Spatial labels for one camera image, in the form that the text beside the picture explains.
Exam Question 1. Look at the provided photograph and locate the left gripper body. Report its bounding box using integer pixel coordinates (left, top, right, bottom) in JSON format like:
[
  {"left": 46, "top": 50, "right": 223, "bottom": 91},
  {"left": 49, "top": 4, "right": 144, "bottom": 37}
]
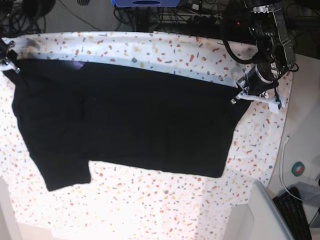
[{"left": 236, "top": 63, "right": 279, "bottom": 96}]

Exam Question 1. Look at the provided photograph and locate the black t-shirt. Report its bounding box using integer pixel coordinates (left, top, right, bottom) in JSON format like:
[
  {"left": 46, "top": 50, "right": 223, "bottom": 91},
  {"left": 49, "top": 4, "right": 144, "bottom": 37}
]
[{"left": 4, "top": 59, "right": 250, "bottom": 191}]

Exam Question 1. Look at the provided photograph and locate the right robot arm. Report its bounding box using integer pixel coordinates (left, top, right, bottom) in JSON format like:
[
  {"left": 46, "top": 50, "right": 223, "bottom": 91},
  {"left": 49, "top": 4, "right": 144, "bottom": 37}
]
[{"left": 0, "top": 38, "right": 17, "bottom": 68}]

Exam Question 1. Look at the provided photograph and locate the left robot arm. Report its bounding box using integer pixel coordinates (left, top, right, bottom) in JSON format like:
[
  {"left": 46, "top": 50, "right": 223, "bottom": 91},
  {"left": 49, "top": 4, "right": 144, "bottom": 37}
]
[{"left": 220, "top": 0, "right": 299, "bottom": 96}]

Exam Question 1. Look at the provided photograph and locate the green tape roll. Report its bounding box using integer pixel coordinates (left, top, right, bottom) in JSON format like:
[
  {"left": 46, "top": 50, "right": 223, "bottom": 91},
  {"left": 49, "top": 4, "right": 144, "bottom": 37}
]
[{"left": 291, "top": 161, "right": 305, "bottom": 177}]

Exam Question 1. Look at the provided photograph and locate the black keyboard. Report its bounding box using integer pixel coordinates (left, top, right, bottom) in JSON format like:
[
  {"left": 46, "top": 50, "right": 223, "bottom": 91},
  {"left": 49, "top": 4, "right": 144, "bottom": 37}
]
[{"left": 272, "top": 192, "right": 312, "bottom": 240}]

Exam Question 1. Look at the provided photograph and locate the grey plastic bin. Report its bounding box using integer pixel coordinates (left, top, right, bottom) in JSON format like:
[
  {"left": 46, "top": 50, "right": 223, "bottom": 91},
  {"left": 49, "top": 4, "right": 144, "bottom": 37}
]
[{"left": 223, "top": 181, "right": 294, "bottom": 240}]

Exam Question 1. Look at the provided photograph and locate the terrazzo pattern tablecloth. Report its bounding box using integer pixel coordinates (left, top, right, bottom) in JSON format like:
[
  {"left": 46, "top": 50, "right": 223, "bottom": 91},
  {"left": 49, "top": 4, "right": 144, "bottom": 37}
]
[{"left": 0, "top": 32, "right": 287, "bottom": 240}]

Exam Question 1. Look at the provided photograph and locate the white usb cable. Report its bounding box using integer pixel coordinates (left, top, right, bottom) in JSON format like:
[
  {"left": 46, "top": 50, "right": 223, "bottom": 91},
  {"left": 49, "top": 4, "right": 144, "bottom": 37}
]
[{"left": 279, "top": 134, "right": 305, "bottom": 201}]

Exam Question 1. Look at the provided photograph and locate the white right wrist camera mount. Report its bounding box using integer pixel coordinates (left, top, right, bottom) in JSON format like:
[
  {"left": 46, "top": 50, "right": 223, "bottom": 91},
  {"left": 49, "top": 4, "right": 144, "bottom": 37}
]
[{"left": 0, "top": 59, "right": 20, "bottom": 74}]

